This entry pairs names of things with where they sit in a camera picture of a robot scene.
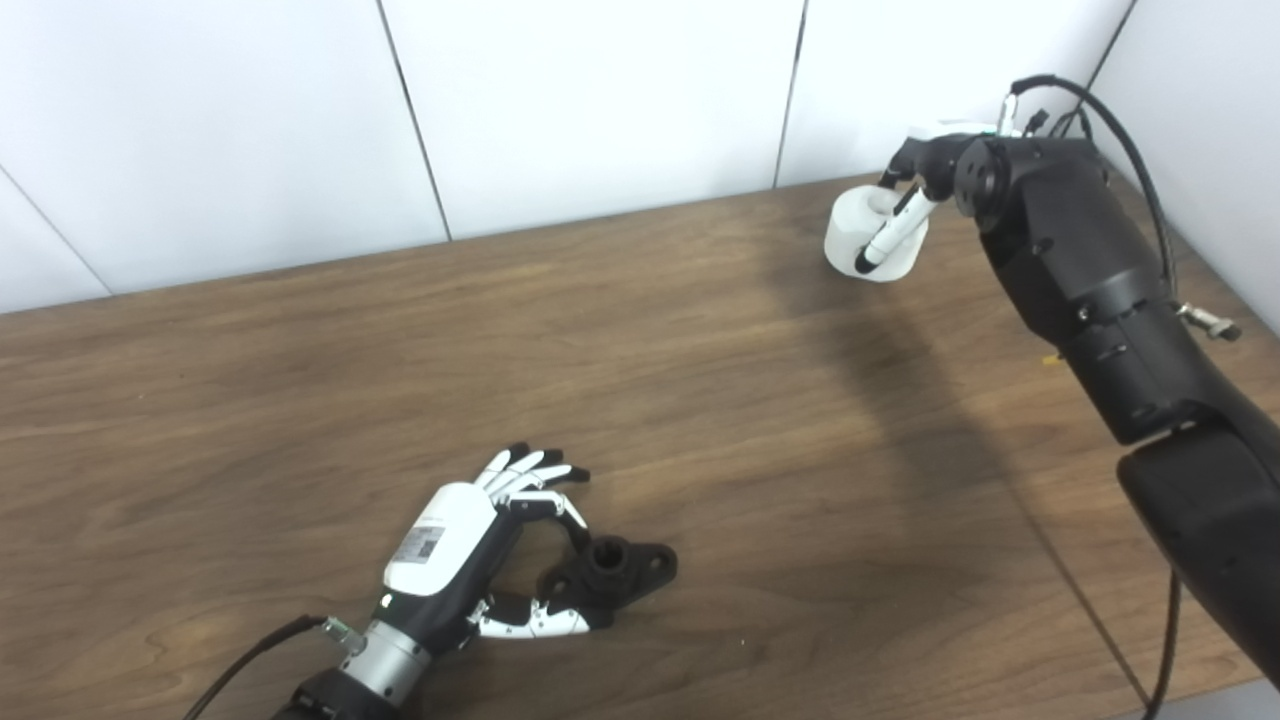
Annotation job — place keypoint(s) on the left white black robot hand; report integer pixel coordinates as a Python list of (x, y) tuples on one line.
[(445, 530)]

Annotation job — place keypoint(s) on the round white plastic piece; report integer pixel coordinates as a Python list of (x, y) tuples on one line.
[(848, 225)]

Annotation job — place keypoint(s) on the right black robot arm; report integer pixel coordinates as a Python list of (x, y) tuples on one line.
[(1080, 260)]

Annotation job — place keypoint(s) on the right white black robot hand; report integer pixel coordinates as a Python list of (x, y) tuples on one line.
[(930, 160)]

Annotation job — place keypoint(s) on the black plastic holder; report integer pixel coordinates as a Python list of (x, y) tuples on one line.
[(625, 570)]

